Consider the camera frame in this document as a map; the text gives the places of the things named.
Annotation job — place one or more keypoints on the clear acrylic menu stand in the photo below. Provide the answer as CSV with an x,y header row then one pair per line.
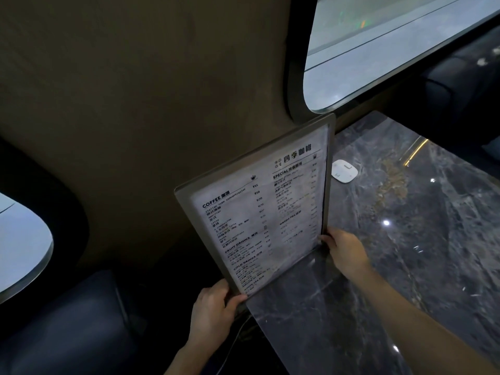
x,y
257,206

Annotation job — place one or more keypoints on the person's left hand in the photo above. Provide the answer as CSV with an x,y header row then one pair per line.
x,y
209,314

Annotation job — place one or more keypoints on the dark blue bench seat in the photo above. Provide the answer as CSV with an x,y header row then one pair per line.
x,y
78,328

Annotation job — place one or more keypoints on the person's right forearm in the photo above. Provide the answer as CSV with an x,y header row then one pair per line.
x,y
414,324

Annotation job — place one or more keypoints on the person's right hand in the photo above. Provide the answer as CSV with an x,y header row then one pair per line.
x,y
347,251

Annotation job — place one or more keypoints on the white square table device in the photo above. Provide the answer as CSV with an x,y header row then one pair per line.
x,y
345,172

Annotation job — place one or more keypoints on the small rounded window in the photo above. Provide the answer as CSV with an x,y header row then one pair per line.
x,y
21,246

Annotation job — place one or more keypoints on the person's left forearm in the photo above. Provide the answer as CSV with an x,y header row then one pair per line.
x,y
193,361

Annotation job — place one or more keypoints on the person's right thumb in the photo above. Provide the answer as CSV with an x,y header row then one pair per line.
x,y
326,241

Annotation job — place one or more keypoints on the dark cushioned bench seat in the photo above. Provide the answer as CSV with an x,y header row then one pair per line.
x,y
465,89

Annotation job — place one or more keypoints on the person's left thumb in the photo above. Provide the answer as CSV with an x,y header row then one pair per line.
x,y
237,301

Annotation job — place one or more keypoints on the large rounded window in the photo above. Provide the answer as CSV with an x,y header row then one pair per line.
x,y
375,46

